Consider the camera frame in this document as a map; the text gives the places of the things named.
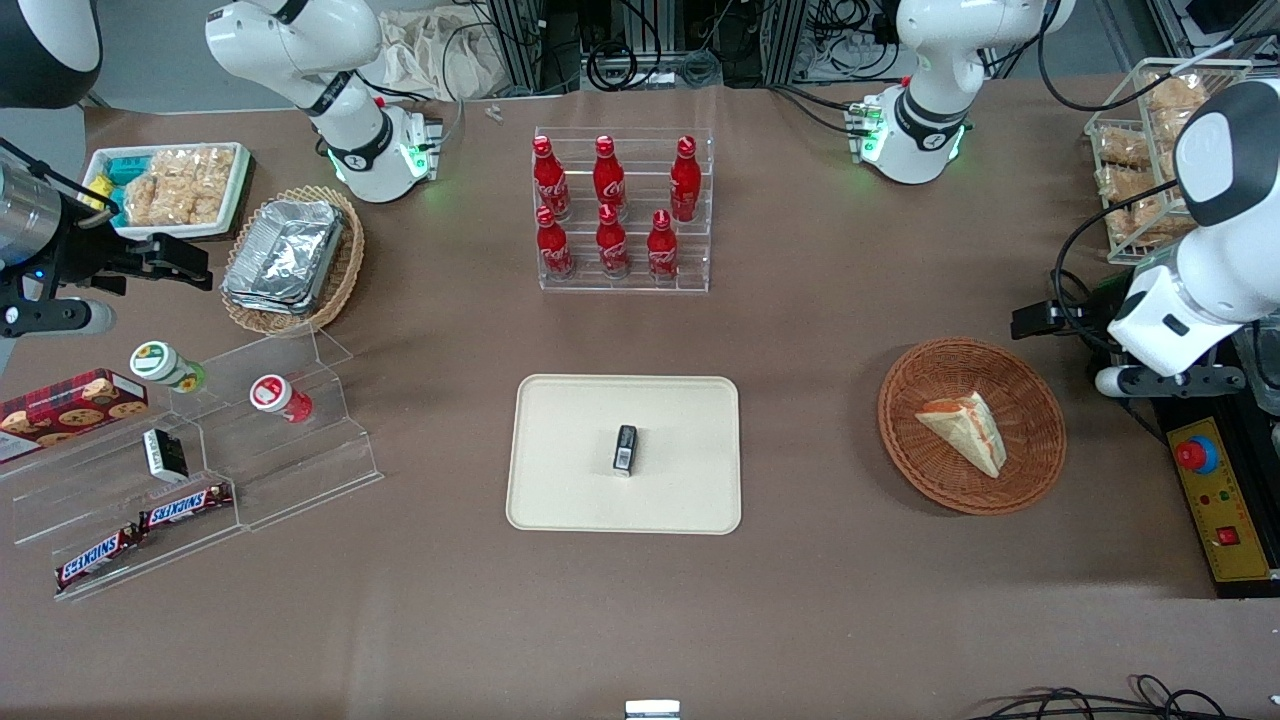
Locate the yellow emergency stop box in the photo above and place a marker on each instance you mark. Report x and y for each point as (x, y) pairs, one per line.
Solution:
(1225, 500)

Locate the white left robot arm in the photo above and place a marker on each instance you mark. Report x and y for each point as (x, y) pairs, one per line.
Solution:
(1235, 200)

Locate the white black device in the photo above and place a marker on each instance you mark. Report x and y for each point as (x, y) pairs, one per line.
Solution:
(652, 710)

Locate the clear acrylic stepped stand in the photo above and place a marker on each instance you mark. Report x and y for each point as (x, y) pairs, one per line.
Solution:
(300, 470)

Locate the clear acrylic bottle rack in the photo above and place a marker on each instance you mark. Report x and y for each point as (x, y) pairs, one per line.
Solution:
(630, 285)

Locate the rice cracker bag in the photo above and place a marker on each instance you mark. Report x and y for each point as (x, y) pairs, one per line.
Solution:
(180, 185)

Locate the light wicker basket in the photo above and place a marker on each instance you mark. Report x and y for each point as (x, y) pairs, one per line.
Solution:
(345, 270)

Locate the aluminium foil containers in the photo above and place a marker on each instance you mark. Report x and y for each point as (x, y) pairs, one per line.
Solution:
(285, 255)

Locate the cream plastic tray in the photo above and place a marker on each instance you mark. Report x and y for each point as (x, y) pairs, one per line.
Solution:
(570, 450)

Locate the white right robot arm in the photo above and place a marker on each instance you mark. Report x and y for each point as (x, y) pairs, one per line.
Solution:
(350, 140)

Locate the triangle sandwich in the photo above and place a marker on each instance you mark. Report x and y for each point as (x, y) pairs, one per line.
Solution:
(965, 428)

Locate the black appliance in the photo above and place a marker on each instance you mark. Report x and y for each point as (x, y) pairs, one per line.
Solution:
(1225, 590)

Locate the yellow snack packet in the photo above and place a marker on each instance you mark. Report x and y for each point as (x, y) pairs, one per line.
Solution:
(100, 190)

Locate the green sunflower-lid cup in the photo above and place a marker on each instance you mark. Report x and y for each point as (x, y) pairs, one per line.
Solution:
(160, 363)

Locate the brown wicker basket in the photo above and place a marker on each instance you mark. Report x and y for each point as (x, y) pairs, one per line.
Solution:
(930, 470)

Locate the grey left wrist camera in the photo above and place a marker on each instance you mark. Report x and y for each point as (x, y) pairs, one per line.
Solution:
(1170, 380)

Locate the aluminium frame post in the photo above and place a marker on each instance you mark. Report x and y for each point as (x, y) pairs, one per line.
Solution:
(530, 45)

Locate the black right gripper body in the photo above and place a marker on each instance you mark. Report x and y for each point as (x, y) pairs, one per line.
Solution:
(82, 257)

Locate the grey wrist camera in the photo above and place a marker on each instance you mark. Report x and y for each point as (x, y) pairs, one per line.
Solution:
(1170, 380)
(55, 317)

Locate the Snickers bar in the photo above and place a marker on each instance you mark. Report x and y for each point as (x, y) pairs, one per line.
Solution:
(185, 507)
(95, 558)

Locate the fried snack bag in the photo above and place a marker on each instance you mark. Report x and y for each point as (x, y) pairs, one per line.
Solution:
(1122, 148)
(1145, 220)
(1165, 128)
(1172, 95)
(1125, 183)

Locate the white plastic bin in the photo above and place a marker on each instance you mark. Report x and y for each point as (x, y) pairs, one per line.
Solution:
(240, 175)

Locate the metal pan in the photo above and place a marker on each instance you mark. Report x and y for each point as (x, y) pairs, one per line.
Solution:
(1265, 375)

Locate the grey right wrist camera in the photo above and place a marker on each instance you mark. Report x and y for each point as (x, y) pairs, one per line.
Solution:
(55, 317)

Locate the red cola bottle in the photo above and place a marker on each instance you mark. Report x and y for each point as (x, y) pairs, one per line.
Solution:
(608, 178)
(553, 250)
(550, 180)
(685, 185)
(662, 250)
(612, 248)

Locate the red cookie box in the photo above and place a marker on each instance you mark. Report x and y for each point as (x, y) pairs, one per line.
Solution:
(70, 410)

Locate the teal snack packet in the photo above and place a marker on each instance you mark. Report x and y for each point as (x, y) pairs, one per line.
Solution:
(125, 168)

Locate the small black box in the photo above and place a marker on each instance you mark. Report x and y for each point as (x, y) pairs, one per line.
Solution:
(625, 450)

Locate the red white-lid cup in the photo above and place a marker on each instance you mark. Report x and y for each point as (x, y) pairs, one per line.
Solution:
(275, 395)

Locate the small black white pack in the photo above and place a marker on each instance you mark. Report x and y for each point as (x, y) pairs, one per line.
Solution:
(165, 455)

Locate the beige cloth bag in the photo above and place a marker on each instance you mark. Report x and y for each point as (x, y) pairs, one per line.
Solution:
(430, 55)

